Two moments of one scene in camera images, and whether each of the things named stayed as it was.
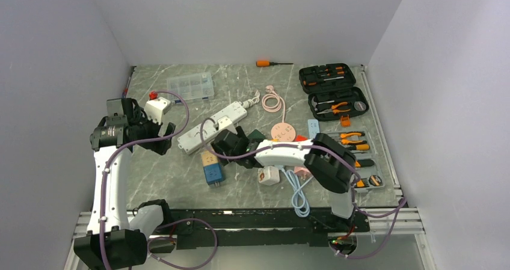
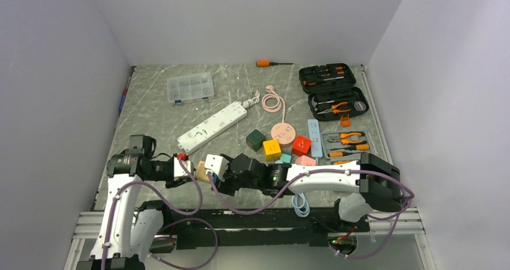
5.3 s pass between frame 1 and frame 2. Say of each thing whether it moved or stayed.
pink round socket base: stayed
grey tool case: stayed
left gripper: moved
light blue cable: stayed
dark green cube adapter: stayed
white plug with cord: stayed
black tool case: stayed
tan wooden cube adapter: moved
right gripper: moved
